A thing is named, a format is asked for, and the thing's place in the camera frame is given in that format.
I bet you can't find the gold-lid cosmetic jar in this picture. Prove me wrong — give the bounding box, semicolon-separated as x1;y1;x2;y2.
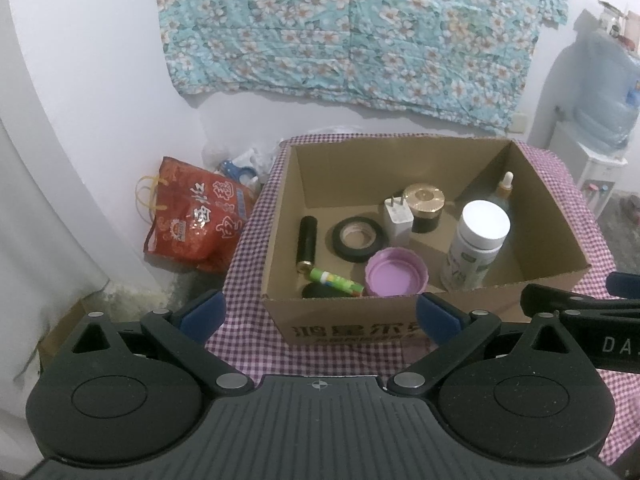
402;182;446;235

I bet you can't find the purple plastic lid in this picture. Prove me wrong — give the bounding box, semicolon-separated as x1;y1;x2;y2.
363;247;430;297

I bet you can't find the red printed bag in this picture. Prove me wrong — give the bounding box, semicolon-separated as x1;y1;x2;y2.
135;156;262;275

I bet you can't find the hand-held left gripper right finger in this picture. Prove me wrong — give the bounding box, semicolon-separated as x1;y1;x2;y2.
386;291;572;396

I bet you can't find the blue floral cloth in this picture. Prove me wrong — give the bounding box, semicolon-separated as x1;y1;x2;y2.
152;0;570;136

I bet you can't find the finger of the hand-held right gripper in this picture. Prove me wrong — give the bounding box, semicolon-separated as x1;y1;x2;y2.
605;270;640;302
519;283;640;320

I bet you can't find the white bottle with green label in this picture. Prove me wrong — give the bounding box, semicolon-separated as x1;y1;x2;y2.
441;200;512;291

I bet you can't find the white charger plug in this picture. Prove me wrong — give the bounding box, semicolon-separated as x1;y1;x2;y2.
383;195;414;249

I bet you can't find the purple checked blanket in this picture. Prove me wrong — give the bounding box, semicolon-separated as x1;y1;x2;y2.
205;132;640;467

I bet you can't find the flat cardboard piece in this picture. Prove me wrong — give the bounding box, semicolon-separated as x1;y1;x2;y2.
37;295;94;377

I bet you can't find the black tape roll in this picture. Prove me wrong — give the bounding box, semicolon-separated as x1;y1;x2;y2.
329;217;386;264

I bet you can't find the black oval object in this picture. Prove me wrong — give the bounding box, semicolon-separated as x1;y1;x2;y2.
301;282;342;300

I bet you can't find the black cylinder tube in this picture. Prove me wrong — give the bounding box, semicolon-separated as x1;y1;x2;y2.
298;215;319;274

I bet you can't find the small dropper bottle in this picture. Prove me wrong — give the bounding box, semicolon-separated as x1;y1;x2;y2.
494;172;516;207

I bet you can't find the white water dispenser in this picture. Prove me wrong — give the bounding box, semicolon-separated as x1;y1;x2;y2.
547;105;630;219

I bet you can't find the green glue stick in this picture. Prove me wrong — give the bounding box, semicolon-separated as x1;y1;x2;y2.
308;267;365;297

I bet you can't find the white plastic bag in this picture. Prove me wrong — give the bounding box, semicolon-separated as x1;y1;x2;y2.
200;140;281;187

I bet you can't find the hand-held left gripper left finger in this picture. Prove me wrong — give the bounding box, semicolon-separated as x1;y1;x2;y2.
71;289;252;397

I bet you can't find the brown cardboard box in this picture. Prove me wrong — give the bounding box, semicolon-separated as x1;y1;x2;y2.
260;133;592;347

